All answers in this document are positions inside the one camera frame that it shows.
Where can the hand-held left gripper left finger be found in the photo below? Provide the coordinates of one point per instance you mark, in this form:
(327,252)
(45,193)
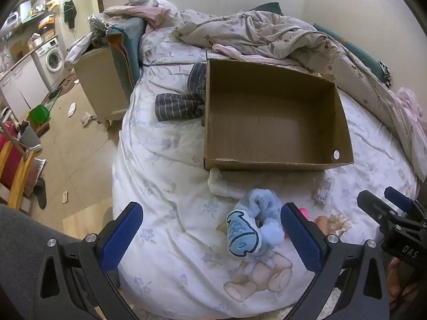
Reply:
(121,236)

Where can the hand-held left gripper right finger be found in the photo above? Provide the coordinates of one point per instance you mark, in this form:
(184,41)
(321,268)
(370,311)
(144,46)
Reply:
(300,240)

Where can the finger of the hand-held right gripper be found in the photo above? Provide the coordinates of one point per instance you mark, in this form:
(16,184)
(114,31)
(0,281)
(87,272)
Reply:
(370,203)
(397,197)

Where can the small tan soft item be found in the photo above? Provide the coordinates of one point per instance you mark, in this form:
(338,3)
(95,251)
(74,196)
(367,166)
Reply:
(322,222)

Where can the pink soft toy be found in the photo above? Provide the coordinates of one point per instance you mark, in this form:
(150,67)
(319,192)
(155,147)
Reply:
(303,211)

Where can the cream scrunchie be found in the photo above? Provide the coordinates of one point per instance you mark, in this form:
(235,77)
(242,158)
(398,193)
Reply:
(340,223)

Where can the blue fish plush toy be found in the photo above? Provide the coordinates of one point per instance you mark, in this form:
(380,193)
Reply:
(263,206)

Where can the brown cardboard box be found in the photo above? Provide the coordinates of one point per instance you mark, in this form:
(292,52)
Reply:
(267,123)

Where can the person's right hand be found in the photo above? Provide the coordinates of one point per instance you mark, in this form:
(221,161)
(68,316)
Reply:
(395,280)

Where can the small beige floor item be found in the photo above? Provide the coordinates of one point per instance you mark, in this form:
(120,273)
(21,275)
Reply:
(65,197)

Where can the white floral duvet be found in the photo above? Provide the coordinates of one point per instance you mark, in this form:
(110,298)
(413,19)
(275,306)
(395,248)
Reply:
(166,173)

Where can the pink garment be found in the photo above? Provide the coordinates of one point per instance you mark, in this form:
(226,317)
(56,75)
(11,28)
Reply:
(410,106)

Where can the black slipper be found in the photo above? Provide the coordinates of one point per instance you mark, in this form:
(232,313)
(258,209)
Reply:
(40,193)

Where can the person's leg in grey trousers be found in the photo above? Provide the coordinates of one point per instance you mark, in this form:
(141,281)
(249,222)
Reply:
(20,240)

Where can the silver cushion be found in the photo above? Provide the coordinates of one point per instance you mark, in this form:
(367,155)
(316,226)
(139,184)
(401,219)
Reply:
(36,173)

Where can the yellow wooden chair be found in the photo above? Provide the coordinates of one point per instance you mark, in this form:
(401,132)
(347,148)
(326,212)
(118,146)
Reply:
(16,180)

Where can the crumpled tissue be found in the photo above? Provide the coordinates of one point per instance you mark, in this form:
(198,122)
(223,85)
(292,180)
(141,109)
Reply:
(88,119)

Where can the black and white cloth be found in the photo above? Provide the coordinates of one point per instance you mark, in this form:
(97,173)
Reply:
(384,70)

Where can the grey bin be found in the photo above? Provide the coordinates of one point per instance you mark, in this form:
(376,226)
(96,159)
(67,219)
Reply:
(29,138)

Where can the white paper scrap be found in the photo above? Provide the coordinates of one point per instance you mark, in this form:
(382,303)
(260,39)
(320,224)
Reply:
(72,110)

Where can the red suitcase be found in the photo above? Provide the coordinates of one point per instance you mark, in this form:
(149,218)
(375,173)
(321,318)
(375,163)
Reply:
(8,160)

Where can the grey striped garment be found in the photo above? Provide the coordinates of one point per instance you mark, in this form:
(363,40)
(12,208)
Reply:
(176,106)

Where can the teal bed headboard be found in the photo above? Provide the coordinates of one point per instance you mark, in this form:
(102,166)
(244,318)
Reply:
(360,53)

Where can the green dustpan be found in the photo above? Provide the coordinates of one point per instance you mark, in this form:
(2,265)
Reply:
(38,113)

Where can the teal cushion with orange edge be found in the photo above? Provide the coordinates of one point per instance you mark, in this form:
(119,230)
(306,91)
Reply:
(131,60)

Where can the white cabinet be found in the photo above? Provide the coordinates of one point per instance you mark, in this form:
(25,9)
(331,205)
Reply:
(23,86)

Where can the white washing machine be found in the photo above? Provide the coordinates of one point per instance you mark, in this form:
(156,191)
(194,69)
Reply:
(53,60)

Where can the white plastic bag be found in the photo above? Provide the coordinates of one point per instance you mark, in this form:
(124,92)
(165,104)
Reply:
(78,48)

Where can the beige patterned blanket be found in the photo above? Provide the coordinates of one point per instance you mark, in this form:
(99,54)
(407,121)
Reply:
(267,30)

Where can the grey clothes pile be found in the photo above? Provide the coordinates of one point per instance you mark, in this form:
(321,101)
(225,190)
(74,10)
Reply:
(100,33)

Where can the pink cloth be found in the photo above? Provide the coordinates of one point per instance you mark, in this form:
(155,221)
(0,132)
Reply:
(133,13)

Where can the black hanging garment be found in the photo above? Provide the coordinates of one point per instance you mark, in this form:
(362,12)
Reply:
(70,15)

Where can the grey cloth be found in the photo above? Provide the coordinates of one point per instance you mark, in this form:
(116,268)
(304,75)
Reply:
(143,0)

